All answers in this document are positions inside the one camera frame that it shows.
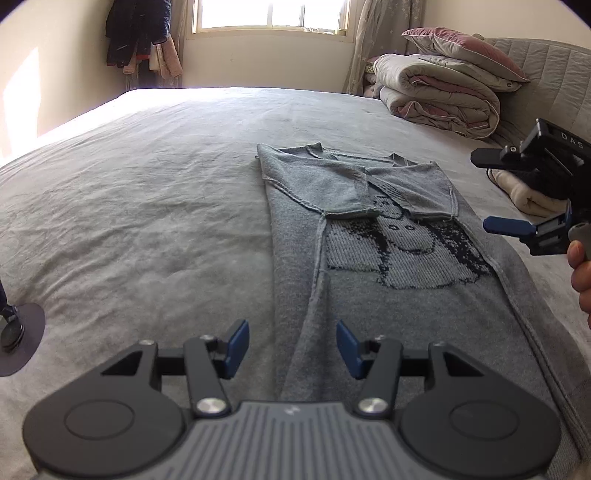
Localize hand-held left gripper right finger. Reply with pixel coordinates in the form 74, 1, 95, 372
336, 319, 481, 419

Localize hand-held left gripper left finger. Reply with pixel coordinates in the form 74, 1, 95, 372
100, 318, 251, 419

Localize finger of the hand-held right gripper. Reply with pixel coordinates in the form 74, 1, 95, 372
471, 145, 523, 169
483, 216, 539, 241

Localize grey knit sweater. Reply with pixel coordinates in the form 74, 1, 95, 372
255, 142, 585, 444

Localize person's right hand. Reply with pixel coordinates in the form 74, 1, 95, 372
567, 240, 591, 331

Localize cream folded garment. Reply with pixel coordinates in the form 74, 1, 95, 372
489, 168, 572, 219

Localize grey quilted headboard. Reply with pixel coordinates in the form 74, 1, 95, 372
480, 37, 591, 155

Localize folded grey pink quilt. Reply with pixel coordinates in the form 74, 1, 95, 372
372, 53, 502, 140

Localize pink grey pillow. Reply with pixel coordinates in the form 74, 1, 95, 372
402, 27, 531, 84

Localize bed with grey sheet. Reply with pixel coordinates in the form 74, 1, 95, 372
0, 87, 591, 480

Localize patterned curtain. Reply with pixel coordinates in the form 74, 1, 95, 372
167, 0, 191, 88
344, 0, 426, 96

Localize dark round disc object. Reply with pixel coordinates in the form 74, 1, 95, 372
0, 281, 46, 378

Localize window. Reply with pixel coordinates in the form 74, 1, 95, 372
191, 0, 355, 43

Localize pink hanging garments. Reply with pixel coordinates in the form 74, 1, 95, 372
122, 34, 184, 89

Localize dark hanging jacket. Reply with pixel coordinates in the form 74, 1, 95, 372
105, 0, 173, 70

